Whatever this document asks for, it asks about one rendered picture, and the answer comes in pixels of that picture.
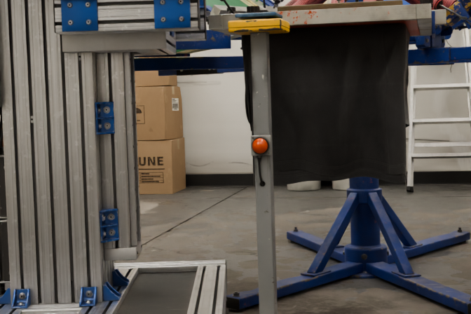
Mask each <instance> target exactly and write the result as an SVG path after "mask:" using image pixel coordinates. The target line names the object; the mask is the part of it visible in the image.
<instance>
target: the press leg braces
mask: <svg viewBox="0 0 471 314"><path fill-rule="evenodd" d="M367 197H368V204H369V207H370V209H371V211H372V213H373V215H374V217H375V219H376V222H377V224H378V226H379V228H380V230H381V233H382V234H383V237H384V238H385V241H386V243H387V245H388V248H389V250H390V253H391V254H392V257H393V259H394V261H395V264H396V266H397V268H398V271H391V273H394V274H396V275H399V276H402V277H403V278H411V277H418V276H421V275H420V274H418V273H415V272H414V271H413V269H412V267H411V264H410V263H409V260H408V258H407V256H406V253H405V251H404V249H403V248H407V249H411V248H414V247H418V246H421V245H423V244H419V243H416V241H415V240H414V239H413V238H412V236H411V234H410V233H409V232H408V230H407V229H406V228H405V226H404V224H403V223H402V222H401V221H400V219H399V218H398V216H397V215H396V214H395V212H394V211H393V209H392V208H391V206H390V205H389V204H388V202H387V201H386V199H385V198H384V197H383V195H382V201H381V200H380V198H379V196H378V194H377V192H373V193H368V194H367ZM358 204H359V194H358V193H350V194H349V195H348V197H347V199H346V201H345V203H344V204H343V207H342V208H341V211H340V212H339V214H338V216H337V218H336V219H335V221H334V223H333V225H332V227H331V228H330V230H329V233H328V234H327V236H326V238H325V240H324V242H323V243H321V247H320V249H319V251H318V253H317V254H316V256H315V258H314V260H313V262H312V264H311V265H310V268H309V269H308V271H306V272H303V273H301V275H309V276H313V277H315V276H318V275H322V274H325V273H329V272H331V271H330V270H325V269H324V268H325V266H326V265H327V262H328V261H329V258H330V256H331V255H332V253H333V251H334V249H335V248H337V247H344V245H340V244H339V242H340V240H341V238H342V236H343V234H344V233H345V231H346V229H347V227H348V225H349V223H350V219H351V217H352V215H353V213H354V211H355V210H356V208H357V206H358ZM399 239H400V240H399ZM400 241H401V242H402V244H403V245H402V244H401V242H400Z"/></svg>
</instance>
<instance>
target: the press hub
mask: <svg viewBox="0 0 471 314"><path fill-rule="evenodd" d="M361 1H363V0H359V2H361ZM348 2H355V0H347V1H346V3H348ZM349 184H350V188H348V189H346V190H347V197H348V195H349V194H350V193H358V194H359V204H358V206H357V208H356V210H355V211H354V213H353V215H352V217H351V219H350V236H351V243H350V244H347V245H346V246H345V247H344V248H345V250H343V255H345V262H346V261H350V262H355V263H363V272H362V273H358V274H355V275H351V276H348V277H347V278H379V277H377V276H375V275H372V274H370V273H368V272H366V263H376V262H381V261H383V262H386V263H388V256H389V250H387V246H386V245H385V244H383V243H381V239H380V228H379V226H378V224H377V222H376V219H375V217H374V215H373V213H372V211H371V209H370V207H369V204H368V197H367V194H368V193H373V192H377V194H378V196H379V198H380V200H381V201H382V188H379V181H378V179H377V178H373V177H353V178H350V179H349Z"/></svg>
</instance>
